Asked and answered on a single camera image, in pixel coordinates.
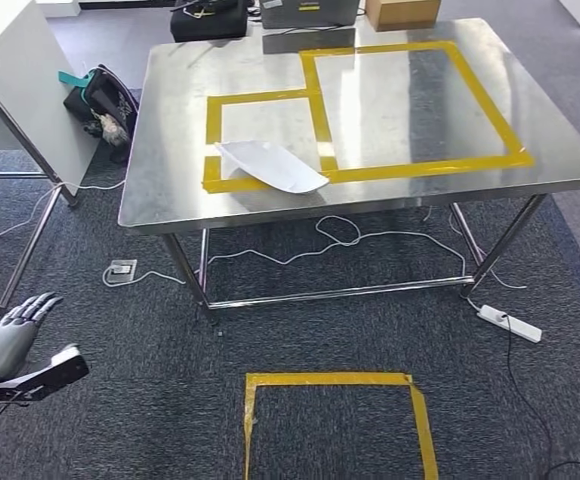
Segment grey laptop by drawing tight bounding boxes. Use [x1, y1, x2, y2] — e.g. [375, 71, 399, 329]
[259, 0, 360, 31]

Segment stainless steel workbench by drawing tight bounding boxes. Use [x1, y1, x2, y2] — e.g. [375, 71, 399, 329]
[117, 17, 580, 313]

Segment black backpack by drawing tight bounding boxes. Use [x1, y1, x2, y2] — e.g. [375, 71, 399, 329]
[58, 64, 141, 167]

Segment white curved plastic part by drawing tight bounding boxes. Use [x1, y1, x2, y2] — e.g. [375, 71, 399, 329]
[213, 139, 331, 196]

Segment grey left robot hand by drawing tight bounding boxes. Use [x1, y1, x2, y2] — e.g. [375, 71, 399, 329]
[0, 292, 65, 384]

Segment white floor cable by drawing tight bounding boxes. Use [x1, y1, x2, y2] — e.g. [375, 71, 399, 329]
[102, 215, 471, 289]
[0, 178, 127, 244]

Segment steel floor socket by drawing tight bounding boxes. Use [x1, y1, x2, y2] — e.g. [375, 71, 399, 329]
[107, 258, 139, 285]

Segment small yellow tape rectangle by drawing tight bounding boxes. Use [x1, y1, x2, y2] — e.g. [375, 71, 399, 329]
[202, 87, 341, 195]

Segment brown cardboard box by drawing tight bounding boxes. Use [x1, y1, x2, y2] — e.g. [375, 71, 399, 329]
[364, 0, 442, 33]

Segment black router with antennas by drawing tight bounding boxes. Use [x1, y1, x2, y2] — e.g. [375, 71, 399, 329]
[169, 0, 239, 20]

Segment white power strip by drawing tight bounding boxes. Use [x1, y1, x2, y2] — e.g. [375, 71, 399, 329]
[476, 303, 543, 345]

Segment black power cable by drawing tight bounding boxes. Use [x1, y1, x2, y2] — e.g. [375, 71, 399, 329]
[501, 314, 580, 480]

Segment black carrying case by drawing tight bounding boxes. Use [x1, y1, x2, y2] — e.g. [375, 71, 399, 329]
[169, 0, 249, 44]

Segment large yellow tape rectangle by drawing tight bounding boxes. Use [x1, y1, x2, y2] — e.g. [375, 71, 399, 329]
[298, 40, 536, 185]

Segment yellow floor tape square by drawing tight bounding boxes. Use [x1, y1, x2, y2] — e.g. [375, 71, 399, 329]
[242, 371, 440, 480]

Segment white desk with metal legs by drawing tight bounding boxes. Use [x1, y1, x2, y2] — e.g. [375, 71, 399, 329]
[0, 0, 102, 314]

